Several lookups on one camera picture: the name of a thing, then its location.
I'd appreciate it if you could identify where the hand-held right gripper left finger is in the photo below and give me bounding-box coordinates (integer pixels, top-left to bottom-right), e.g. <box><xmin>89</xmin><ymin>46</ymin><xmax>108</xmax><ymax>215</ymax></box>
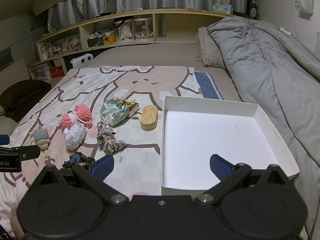
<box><xmin>37</xmin><ymin>154</ymin><xmax>130</xmax><ymax>205</ymax></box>

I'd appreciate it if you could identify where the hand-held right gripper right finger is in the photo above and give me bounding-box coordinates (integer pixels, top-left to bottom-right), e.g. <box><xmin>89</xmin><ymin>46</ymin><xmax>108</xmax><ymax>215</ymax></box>
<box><xmin>195</xmin><ymin>154</ymin><xmax>288</xmax><ymax>205</ymax></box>

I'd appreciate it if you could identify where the white shallow cardboard box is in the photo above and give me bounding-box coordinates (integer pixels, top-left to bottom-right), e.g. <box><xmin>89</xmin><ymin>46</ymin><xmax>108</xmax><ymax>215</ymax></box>
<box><xmin>160</xmin><ymin>95</ymin><xmax>300</xmax><ymax>197</ymax></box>

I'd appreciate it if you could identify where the floral drawstring pouch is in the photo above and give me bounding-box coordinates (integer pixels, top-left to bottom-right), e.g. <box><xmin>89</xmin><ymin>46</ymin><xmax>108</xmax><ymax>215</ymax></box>
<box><xmin>100</xmin><ymin>97</ymin><xmax>137</xmax><ymax>127</ymax></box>

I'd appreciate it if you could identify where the pink white crochet doll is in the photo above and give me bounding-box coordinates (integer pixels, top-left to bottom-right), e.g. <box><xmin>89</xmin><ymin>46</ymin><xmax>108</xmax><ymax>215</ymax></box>
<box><xmin>59</xmin><ymin>105</ymin><xmax>93</xmax><ymax>132</ymax></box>

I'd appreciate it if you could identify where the grey crochet mouse toy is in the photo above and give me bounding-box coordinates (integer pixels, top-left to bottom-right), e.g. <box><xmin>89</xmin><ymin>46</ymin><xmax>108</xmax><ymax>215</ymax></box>
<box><xmin>30</xmin><ymin>127</ymin><xmax>52</xmax><ymax>157</ymax></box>

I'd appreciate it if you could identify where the dark blue-brown crochet piece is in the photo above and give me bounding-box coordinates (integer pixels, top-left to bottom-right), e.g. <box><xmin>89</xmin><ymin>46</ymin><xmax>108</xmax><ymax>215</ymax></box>
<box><xmin>62</xmin><ymin>152</ymin><xmax>96</xmax><ymax>170</ymax></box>

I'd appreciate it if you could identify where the white crochet ball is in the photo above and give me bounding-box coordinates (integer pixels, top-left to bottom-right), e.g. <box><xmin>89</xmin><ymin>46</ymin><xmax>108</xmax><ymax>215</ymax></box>
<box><xmin>62</xmin><ymin>122</ymin><xmax>87</xmax><ymax>151</ymax></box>

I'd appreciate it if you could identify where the dark brown cushion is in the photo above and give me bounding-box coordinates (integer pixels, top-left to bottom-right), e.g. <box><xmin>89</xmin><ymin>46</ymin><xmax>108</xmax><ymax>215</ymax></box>
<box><xmin>0</xmin><ymin>79</ymin><xmax>52</xmax><ymax>122</ymax></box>

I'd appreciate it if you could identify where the small gold-edged box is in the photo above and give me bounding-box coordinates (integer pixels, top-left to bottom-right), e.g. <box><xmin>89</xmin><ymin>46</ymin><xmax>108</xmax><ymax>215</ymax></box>
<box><xmin>126</xmin><ymin>101</ymin><xmax>140</xmax><ymax>118</ymax></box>

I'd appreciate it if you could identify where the beige cabinet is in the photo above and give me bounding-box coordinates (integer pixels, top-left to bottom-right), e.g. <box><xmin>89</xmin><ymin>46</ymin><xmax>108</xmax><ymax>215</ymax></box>
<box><xmin>0</xmin><ymin>59</ymin><xmax>30</xmax><ymax>88</ymax></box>

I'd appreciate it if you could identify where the oval wooden block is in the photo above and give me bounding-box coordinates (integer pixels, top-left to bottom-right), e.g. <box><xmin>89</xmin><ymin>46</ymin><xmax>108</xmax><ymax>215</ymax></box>
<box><xmin>140</xmin><ymin>105</ymin><xmax>158</xmax><ymax>131</ymax></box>

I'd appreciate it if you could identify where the clear storage bin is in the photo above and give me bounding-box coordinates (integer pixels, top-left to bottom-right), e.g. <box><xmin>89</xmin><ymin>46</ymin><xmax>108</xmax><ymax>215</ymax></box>
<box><xmin>29</xmin><ymin>62</ymin><xmax>52</xmax><ymax>80</ymax></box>

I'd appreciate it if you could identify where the cartoon printed blanket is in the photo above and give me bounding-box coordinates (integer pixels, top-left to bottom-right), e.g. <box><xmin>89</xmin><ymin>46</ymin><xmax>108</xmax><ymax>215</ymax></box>
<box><xmin>0</xmin><ymin>65</ymin><xmax>203</xmax><ymax>240</ymax></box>

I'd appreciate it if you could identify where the blue towel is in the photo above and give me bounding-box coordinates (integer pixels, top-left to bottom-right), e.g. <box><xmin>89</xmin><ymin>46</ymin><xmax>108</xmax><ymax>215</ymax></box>
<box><xmin>194</xmin><ymin>70</ymin><xmax>225</xmax><ymax>100</ymax></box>

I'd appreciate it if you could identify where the red box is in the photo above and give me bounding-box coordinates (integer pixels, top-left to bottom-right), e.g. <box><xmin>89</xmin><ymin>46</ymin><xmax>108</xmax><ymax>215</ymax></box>
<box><xmin>49</xmin><ymin>66</ymin><xmax>66</xmax><ymax>78</ymax></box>

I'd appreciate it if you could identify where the grey duvet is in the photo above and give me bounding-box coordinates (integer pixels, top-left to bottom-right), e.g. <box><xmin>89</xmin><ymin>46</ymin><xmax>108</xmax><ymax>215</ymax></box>
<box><xmin>207</xmin><ymin>19</ymin><xmax>320</xmax><ymax>235</ymax></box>

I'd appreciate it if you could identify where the row of small figurines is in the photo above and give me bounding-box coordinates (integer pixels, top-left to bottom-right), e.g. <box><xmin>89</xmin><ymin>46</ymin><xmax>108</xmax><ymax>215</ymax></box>
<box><xmin>46</xmin><ymin>36</ymin><xmax>82</xmax><ymax>55</ymax></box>

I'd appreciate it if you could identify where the row of books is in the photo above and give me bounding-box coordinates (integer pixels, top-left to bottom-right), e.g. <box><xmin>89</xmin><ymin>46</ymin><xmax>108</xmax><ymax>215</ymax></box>
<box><xmin>31</xmin><ymin>22</ymin><xmax>49</xmax><ymax>39</ymax></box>

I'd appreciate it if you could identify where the beige fluffy pillow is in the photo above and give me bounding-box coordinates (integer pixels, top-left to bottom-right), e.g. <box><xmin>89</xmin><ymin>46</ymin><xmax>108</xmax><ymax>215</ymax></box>
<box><xmin>194</xmin><ymin>27</ymin><xmax>228</xmax><ymax>70</ymax></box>

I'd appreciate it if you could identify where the beige bed mattress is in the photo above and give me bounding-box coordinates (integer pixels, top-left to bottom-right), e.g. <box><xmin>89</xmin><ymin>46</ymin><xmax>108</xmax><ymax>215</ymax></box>
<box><xmin>85</xmin><ymin>42</ymin><xmax>244</xmax><ymax>103</ymax></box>

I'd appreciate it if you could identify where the black box with chargers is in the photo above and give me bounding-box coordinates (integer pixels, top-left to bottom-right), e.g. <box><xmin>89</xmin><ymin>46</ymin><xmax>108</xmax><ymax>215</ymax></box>
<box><xmin>86</xmin><ymin>36</ymin><xmax>105</xmax><ymax>49</ymax></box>

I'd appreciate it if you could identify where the yellow box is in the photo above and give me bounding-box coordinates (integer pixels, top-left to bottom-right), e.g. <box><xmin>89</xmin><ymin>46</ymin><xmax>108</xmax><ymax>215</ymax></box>
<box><xmin>103</xmin><ymin>34</ymin><xmax>117</xmax><ymax>45</ymax></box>

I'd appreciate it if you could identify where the clear doll display case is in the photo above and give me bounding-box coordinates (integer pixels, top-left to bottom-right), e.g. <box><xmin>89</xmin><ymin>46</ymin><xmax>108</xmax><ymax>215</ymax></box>
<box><xmin>117</xmin><ymin>19</ymin><xmax>135</xmax><ymax>43</ymax></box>
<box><xmin>134</xmin><ymin>17</ymin><xmax>153</xmax><ymax>42</ymax></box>

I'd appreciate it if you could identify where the tissue box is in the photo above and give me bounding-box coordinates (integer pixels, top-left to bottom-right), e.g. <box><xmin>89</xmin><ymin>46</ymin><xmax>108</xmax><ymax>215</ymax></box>
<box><xmin>212</xmin><ymin>4</ymin><xmax>234</xmax><ymax>14</ymax></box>

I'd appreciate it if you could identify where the wooden headboard shelf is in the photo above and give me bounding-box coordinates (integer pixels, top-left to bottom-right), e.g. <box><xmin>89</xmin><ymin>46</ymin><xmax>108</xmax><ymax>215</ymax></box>
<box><xmin>27</xmin><ymin>9</ymin><xmax>250</xmax><ymax>80</ymax></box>

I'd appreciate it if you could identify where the green glass bottle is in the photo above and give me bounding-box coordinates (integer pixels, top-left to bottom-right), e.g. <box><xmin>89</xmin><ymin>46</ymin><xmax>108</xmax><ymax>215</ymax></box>
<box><xmin>249</xmin><ymin>0</ymin><xmax>258</xmax><ymax>20</ymax></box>

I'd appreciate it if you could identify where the braided multicolour rope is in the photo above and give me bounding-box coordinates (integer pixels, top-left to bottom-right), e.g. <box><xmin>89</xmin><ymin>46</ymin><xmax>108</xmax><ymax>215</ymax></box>
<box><xmin>96</xmin><ymin>121</ymin><xmax>127</xmax><ymax>155</ymax></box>

